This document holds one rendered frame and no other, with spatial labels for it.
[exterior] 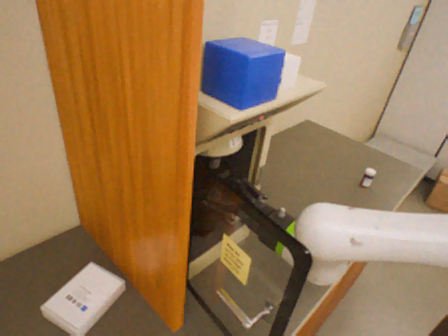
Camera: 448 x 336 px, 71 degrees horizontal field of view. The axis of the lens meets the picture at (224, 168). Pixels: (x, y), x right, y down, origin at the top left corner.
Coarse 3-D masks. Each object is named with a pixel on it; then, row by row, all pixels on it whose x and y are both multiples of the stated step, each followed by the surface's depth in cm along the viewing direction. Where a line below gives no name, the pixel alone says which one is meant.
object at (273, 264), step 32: (192, 192) 65; (224, 192) 56; (192, 224) 69; (224, 224) 59; (256, 224) 51; (192, 256) 74; (256, 256) 54; (288, 256) 47; (192, 288) 80; (224, 288) 66; (256, 288) 56; (288, 288) 49; (224, 320) 71; (288, 320) 52
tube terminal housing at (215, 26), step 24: (216, 0) 51; (240, 0) 55; (264, 0) 59; (288, 0) 65; (216, 24) 53; (240, 24) 58; (288, 24) 68; (288, 48) 73; (264, 120) 80; (216, 144) 69; (264, 144) 86
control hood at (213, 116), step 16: (304, 80) 70; (208, 96) 56; (288, 96) 60; (304, 96) 65; (208, 112) 53; (224, 112) 51; (240, 112) 52; (256, 112) 54; (208, 128) 54; (224, 128) 52
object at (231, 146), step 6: (234, 138) 78; (240, 138) 81; (222, 144) 76; (228, 144) 77; (234, 144) 78; (240, 144) 81; (204, 150) 75; (210, 150) 76; (216, 150) 76; (222, 150) 76; (228, 150) 77; (234, 150) 78
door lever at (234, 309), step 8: (224, 296) 57; (224, 304) 57; (232, 304) 56; (232, 312) 55; (240, 312) 55; (264, 312) 56; (240, 320) 54; (248, 320) 54; (256, 320) 55; (248, 328) 53
